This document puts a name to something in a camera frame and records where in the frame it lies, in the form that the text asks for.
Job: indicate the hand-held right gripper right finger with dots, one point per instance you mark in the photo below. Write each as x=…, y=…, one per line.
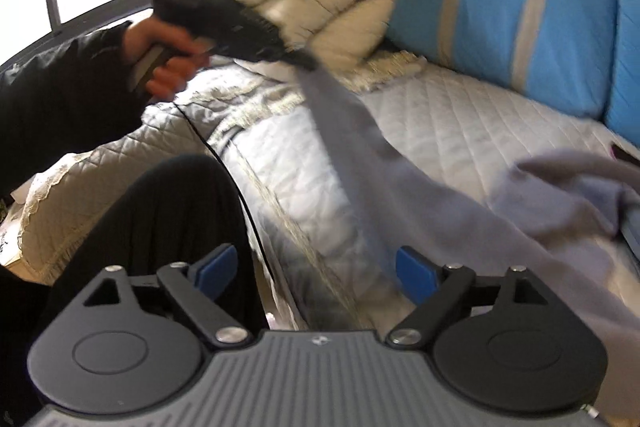
x=415, y=274

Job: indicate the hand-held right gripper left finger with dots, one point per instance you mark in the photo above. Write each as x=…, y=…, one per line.
x=217, y=269

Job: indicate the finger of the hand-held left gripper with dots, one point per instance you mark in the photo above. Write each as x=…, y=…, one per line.
x=300, y=57

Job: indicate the grey garment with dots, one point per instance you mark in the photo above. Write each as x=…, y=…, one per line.
x=400, y=187

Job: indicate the person's left forearm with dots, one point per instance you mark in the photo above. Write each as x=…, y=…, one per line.
x=55, y=107

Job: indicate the person's left hand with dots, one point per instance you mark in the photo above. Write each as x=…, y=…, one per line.
x=165, y=67

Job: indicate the cream comforter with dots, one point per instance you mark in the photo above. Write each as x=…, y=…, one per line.
x=340, y=7

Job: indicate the person's black trouser leg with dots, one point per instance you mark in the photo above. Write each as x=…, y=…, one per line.
x=165, y=217

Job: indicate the grey quilted bedspread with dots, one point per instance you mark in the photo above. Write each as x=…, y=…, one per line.
x=450, y=107

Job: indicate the blue grey-striped pillow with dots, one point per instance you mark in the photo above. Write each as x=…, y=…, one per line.
x=490, y=17

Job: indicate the plain blue pillow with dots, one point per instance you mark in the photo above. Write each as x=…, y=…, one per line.
x=627, y=57

